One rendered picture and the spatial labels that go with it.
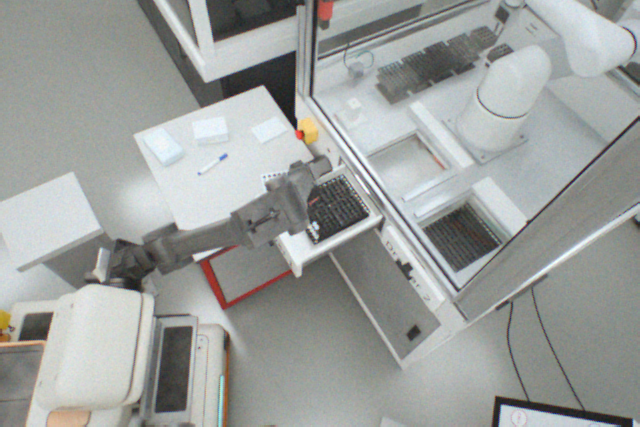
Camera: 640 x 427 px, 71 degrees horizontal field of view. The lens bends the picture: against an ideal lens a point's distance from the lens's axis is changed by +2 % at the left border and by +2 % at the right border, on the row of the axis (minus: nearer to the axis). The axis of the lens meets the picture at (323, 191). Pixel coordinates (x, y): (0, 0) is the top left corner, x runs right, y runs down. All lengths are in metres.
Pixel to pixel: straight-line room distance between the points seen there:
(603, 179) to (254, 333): 1.80
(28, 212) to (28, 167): 1.17
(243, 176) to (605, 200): 1.26
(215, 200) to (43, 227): 0.59
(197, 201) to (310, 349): 0.96
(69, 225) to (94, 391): 0.96
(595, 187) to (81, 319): 0.91
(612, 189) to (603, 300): 2.04
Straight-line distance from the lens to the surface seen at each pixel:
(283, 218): 0.80
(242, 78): 2.12
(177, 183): 1.78
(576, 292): 2.78
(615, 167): 0.80
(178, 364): 1.24
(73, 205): 1.85
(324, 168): 1.26
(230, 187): 1.73
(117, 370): 0.96
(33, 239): 1.84
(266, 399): 2.25
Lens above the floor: 2.23
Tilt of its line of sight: 59 degrees down
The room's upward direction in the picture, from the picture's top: 7 degrees clockwise
